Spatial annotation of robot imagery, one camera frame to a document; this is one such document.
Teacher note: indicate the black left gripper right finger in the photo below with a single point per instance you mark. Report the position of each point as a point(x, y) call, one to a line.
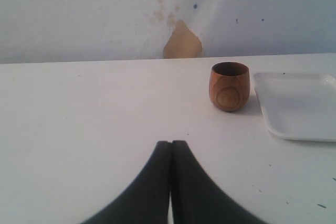
point(196, 198)

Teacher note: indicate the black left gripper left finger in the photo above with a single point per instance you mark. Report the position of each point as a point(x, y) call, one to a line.
point(146, 199)

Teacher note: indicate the brown wooden cup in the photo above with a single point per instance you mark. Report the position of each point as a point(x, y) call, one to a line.
point(229, 86)

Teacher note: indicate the white rectangular tray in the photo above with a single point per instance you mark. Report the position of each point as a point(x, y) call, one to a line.
point(297, 106)

